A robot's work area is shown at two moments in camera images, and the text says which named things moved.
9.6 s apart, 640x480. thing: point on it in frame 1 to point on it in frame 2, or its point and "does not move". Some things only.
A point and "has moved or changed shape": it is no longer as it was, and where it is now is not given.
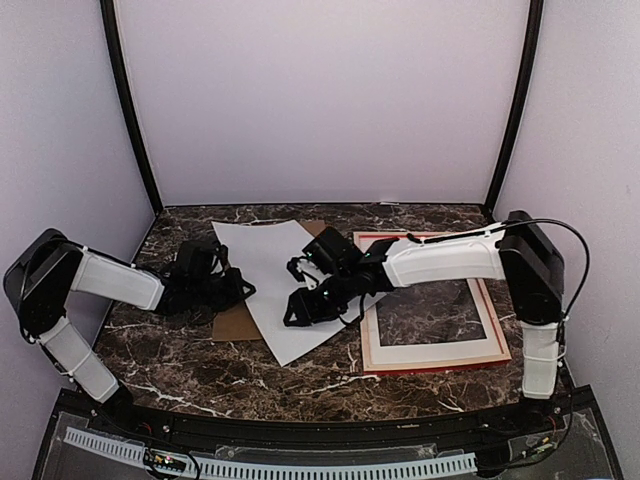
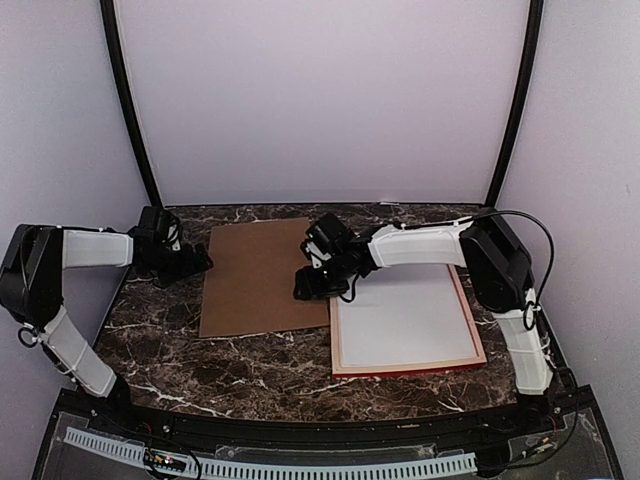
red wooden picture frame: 430,326 has moved or changed shape
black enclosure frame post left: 126,102 does not move
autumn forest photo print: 262,251 to 404,314
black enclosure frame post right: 533,34 does not move
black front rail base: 557,438 does not move
